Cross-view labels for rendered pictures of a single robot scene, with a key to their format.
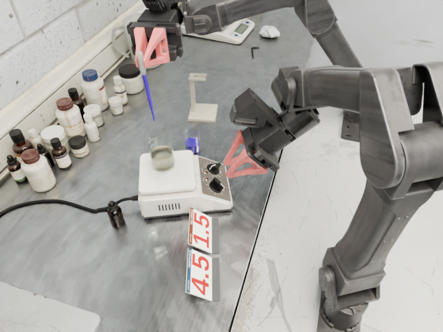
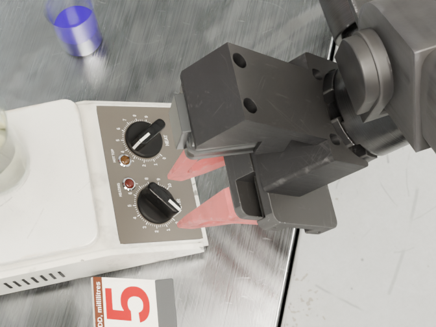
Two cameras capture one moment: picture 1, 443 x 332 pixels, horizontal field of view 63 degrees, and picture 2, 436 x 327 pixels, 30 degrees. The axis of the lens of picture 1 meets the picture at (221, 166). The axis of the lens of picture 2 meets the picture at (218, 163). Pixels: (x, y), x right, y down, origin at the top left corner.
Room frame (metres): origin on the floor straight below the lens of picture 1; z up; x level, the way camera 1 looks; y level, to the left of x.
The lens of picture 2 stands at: (0.36, -0.04, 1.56)
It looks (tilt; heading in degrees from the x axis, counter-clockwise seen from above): 71 degrees down; 0
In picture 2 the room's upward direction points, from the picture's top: 5 degrees counter-clockwise
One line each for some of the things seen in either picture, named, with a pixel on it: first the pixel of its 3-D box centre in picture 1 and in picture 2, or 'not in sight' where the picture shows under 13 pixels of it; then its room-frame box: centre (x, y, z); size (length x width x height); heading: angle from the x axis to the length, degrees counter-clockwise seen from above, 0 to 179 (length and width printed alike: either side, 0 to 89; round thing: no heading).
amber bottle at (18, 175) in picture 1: (15, 167); not in sight; (0.61, 0.49, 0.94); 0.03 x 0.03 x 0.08
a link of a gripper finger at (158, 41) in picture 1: (145, 51); not in sight; (0.63, 0.14, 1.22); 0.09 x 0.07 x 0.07; 171
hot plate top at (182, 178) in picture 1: (167, 170); (11, 184); (0.56, 0.12, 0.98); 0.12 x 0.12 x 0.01; 7
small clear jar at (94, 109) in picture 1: (93, 116); not in sight; (0.83, 0.36, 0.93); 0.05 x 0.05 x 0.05
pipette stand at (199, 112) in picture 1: (202, 95); not in sight; (0.88, 0.05, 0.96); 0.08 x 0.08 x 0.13; 85
